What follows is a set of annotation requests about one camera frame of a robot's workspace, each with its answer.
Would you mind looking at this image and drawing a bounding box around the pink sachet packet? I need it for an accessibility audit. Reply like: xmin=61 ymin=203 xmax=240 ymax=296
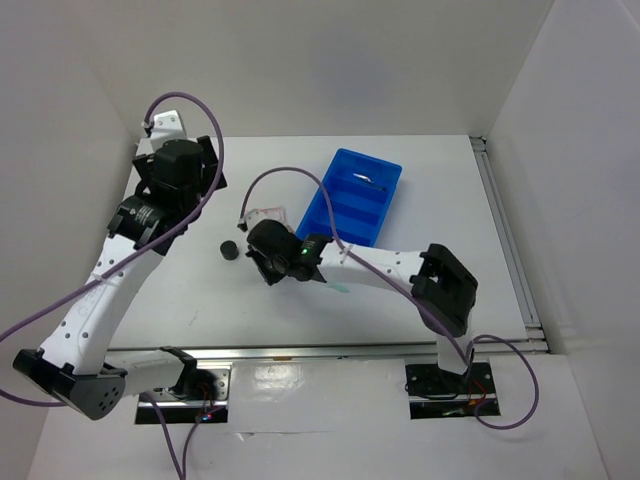
xmin=256 ymin=206 xmax=288 ymax=225

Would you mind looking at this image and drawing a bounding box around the black round jar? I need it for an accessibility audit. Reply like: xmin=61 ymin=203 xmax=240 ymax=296
xmin=219 ymin=240 xmax=239 ymax=261

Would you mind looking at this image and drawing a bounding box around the mint green nail file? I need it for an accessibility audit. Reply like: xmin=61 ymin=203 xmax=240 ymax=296
xmin=327 ymin=283 xmax=350 ymax=294

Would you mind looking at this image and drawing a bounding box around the blue plastic organizer tray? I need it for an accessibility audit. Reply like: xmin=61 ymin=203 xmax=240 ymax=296
xmin=296 ymin=148 xmax=402 ymax=247

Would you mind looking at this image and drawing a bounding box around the silver small tube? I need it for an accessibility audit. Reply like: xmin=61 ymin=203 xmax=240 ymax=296
xmin=353 ymin=173 xmax=374 ymax=184

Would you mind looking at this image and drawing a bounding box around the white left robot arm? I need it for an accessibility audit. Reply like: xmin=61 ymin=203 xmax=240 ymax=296
xmin=13 ymin=136 xmax=224 ymax=420

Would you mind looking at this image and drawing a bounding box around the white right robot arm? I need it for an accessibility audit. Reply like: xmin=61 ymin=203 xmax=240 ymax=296
xmin=247 ymin=219 xmax=478 ymax=392

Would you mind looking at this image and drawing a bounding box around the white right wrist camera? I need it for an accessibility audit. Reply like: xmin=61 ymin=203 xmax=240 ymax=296
xmin=237 ymin=209 xmax=269 ymax=233

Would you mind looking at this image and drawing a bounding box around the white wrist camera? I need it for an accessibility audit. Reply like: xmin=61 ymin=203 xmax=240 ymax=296
xmin=237 ymin=209 xmax=269 ymax=233
xmin=146 ymin=110 xmax=188 ymax=151

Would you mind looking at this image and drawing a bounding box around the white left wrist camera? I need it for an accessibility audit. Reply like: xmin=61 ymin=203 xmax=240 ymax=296
xmin=146 ymin=110 xmax=188 ymax=151

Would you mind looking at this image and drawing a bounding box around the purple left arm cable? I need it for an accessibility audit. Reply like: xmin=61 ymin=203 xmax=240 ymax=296
xmin=0 ymin=91 xmax=224 ymax=479

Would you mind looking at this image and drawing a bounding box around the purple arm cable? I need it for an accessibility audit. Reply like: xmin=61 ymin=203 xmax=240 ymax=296
xmin=0 ymin=91 xmax=224 ymax=479
xmin=241 ymin=167 xmax=540 ymax=431

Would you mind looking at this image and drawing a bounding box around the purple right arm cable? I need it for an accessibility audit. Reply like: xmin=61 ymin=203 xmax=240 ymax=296
xmin=241 ymin=167 xmax=540 ymax=431

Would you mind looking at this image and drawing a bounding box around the aluminium front rail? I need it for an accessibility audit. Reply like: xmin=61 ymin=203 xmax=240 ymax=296
xmin=107 ymin=338 xmax=441 ymax=369

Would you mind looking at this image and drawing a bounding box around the aluminium rail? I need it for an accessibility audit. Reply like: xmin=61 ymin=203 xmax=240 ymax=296
xmin=107 ymin=338 xmax=441 ymax=369
xmin=469 ymin=136 xmax=550 ymax=354

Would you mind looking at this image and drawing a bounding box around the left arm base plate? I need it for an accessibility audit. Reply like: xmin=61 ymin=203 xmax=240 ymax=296
xmin=150 ymin=362 xmax=232 ymax=425

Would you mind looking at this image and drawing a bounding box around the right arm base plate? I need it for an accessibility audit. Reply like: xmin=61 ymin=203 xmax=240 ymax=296
xmin=405 ymin=362 xmax=500 ymax=420

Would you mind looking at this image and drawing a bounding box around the aluminium right side rail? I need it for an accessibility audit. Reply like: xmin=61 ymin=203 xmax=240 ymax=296
xmin=469 ymin=136 xmax=550 ymax=354

